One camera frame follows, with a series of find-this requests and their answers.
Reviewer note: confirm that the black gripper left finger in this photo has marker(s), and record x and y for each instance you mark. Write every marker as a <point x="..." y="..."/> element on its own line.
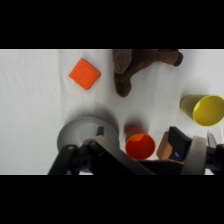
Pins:
<point x="110" y="156"/>

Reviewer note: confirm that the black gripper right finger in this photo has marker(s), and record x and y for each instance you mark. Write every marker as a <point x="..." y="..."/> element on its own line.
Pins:
<point x="196" y="155"/>

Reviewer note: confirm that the brown plush deer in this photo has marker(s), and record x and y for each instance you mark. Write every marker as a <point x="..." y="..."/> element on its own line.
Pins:
<point x="128" y="66"/>

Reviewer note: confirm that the grey bowl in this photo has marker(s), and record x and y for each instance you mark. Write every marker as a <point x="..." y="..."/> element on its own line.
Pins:
<point x="80" y="131"/>

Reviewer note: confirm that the orange plastic cup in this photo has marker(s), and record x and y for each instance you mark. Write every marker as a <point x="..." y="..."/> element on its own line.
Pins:
<point x="140" y="145"/>

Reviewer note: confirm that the yellow plastic cup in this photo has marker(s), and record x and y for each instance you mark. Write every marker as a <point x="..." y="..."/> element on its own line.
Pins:
<point x="205" y="110"/>

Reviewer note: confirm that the orange square block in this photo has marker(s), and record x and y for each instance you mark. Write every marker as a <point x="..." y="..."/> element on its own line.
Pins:
<point x="84" y="74"/>

